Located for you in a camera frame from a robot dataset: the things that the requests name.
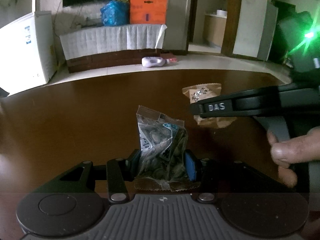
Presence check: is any white chest freezer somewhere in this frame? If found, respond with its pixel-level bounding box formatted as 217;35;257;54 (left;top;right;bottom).
1;11;57;95

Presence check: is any green snack bag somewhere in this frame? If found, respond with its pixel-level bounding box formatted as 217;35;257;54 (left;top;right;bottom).
278;11;319;73

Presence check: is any wooden kitchen cabinet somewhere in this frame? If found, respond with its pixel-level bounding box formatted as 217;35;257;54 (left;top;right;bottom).
203;15;227;47

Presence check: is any blue plastic bag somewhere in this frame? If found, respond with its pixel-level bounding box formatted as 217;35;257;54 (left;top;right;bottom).
100;0;130;27

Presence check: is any person's right hand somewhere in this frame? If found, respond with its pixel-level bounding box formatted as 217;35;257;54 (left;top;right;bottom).
267;127;319;187

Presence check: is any white cloth covered tv cabinet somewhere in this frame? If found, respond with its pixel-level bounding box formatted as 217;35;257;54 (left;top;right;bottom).
60;24;167;73

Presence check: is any orange cardboard box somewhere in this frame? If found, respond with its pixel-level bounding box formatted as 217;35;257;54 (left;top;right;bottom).
130;0;168;24

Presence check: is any purple white bottle on floor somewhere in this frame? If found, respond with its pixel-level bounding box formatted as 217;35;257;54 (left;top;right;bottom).
142;57;170;68

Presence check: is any brown paper snack packet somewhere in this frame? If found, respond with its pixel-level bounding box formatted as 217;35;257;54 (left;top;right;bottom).
182;83;237;129

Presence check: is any white pot on counter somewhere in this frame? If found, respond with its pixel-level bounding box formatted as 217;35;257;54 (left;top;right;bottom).
216;10;227;17

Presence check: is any clear nut snack packet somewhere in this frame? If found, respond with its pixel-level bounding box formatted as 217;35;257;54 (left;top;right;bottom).
134;106;193;192

